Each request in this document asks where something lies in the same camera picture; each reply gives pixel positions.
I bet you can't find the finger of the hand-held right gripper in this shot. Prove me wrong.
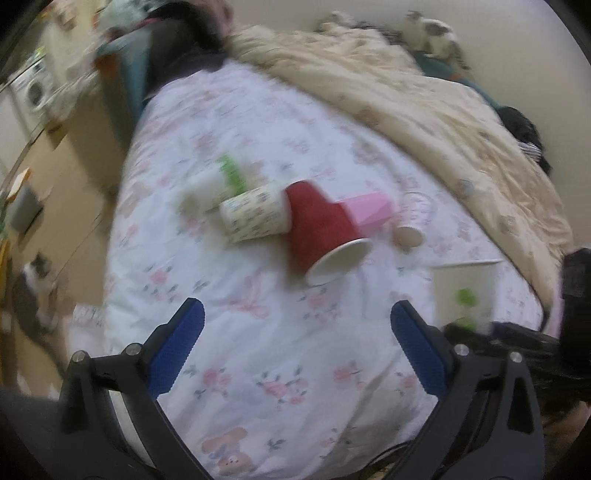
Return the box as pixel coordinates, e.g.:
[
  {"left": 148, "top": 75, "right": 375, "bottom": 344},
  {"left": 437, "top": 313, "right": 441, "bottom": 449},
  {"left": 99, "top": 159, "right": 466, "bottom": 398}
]
[{"left": 443, "top": 322, "right": 561, "bottom": 354}]

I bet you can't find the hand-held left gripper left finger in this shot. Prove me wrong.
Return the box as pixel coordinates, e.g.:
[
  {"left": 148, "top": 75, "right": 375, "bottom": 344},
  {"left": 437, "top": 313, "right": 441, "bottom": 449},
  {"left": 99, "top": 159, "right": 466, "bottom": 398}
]
[{"left": 60, "top": 298, "right": 218, "bottom": 480}]

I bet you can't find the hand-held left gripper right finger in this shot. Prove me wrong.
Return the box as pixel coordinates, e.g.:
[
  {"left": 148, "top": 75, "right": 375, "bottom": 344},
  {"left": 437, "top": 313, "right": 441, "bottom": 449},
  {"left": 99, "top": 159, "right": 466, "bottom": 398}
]
[{"left": 390, "top": 300, "right": 546, "bottom": 480}]

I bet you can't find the red paper cup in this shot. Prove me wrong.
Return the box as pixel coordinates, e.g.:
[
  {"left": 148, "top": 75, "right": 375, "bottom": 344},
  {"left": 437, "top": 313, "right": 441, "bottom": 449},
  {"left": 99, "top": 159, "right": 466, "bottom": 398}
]
[{"left": 284, "top": 180, "right": 375, "bottom": 287}]

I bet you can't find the white cup with green print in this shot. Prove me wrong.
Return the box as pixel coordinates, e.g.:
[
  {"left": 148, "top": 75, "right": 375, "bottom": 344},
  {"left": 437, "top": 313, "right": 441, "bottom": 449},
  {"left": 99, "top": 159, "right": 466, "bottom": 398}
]
[
  {"left": 179, "top": 154, "right": 264, "bottom": 217},
  {"left": 431, "top": 260, "right": 505, "bottom": 334}
]

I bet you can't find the small white cup pink print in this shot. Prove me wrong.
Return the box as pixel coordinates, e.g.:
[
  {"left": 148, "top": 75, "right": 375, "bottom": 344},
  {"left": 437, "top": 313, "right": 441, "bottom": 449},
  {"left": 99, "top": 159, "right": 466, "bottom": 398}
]
[{"left": 392, "top": 190, "right": 437, "bottom": 247}]

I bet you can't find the pink paper cup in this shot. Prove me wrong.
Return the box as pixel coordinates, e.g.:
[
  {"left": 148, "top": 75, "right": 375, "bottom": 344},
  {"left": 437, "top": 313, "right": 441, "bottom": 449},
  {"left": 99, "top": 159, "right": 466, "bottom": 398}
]
[{"left": 339, "top": 191, "right": 395, "bottom": 232}]

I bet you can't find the white cup with small print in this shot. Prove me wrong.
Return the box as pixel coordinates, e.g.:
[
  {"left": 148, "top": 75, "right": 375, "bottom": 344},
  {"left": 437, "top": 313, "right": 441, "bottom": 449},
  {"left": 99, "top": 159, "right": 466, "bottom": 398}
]
[{"left": 219, "top": 182, "right": 294, "bottom": 244}]

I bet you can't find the white floral bedsheet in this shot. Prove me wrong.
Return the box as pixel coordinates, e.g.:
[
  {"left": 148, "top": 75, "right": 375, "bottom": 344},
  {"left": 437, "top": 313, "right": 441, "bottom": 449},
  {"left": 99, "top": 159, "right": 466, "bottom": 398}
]
[{"left": 104, "top": 60, "right": 546, "bottom": 480}]

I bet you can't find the black clothing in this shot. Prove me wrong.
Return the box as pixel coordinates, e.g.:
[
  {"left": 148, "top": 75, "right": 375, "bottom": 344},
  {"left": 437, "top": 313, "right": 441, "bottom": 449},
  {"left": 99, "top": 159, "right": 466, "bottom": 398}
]
[{"left": 499, "top": 106, "right": 553, "bottom": 175}]

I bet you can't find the grey bin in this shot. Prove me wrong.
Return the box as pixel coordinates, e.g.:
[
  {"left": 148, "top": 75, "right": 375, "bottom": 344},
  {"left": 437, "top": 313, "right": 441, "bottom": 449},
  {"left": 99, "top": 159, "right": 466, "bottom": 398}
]
[{"left": 8, "top": 185, "right": 45, "bottom": 237}]

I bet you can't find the beige blanket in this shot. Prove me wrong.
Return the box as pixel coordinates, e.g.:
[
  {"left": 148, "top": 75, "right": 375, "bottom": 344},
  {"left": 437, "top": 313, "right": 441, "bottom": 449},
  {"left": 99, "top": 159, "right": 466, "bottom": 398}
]
[{"left": 226, "top": 23, "right": 575, "bottom": 305}]

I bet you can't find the teal pillow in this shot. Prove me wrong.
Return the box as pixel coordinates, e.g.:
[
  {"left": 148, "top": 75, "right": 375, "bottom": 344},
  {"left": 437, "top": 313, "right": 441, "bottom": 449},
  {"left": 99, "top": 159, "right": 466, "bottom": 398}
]
[{"left": 413, "top": 51, "right": 504, "bottom": 109}]

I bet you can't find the blue storage box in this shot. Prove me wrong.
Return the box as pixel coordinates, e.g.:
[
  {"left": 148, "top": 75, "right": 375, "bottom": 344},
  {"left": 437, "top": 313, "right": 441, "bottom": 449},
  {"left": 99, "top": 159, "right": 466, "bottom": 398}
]
[{"left": 95, "top": 23, "right": 155, "bottom": 137}]

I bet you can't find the white washing machine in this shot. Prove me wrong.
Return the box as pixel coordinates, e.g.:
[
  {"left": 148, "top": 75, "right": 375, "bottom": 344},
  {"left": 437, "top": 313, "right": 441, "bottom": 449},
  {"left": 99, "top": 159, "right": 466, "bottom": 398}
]
[{"left": 11, "top": 58, "right": 55, "bottom": 134}]

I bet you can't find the dark cloth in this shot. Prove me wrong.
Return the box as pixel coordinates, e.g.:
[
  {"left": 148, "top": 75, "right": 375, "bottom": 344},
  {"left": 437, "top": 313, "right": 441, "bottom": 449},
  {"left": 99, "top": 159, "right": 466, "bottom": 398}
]
[{"left": 143, "top": 0, "right": 234, "bottom": 104}]

